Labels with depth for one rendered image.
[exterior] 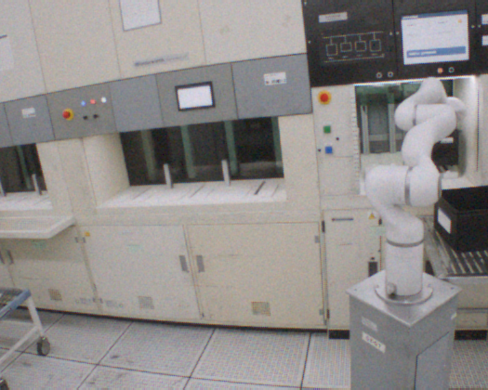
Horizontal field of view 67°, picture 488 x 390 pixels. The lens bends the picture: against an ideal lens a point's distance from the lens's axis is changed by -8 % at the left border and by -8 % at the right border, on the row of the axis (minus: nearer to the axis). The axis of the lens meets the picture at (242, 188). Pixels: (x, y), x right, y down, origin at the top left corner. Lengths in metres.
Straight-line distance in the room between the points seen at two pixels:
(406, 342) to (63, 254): 2.19
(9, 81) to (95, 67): 0.64
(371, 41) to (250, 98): 0.62
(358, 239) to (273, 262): 0.47
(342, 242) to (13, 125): 2.07
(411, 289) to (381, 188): 0.35
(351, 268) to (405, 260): 0.89
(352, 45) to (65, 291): 2.37
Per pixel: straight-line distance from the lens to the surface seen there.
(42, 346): 2.81
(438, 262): 1.61
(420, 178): 1.21
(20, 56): 2.65
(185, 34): 2.06
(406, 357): 1.36
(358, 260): 2.15
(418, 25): 1.93
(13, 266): 3.24
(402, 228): 1.27
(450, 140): 2.20
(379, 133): 2.85
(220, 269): 2.30
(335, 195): 2.02
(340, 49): 1.90
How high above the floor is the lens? 1.51
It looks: 16 degrees down
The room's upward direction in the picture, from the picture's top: 8 degrees counter-clockwise
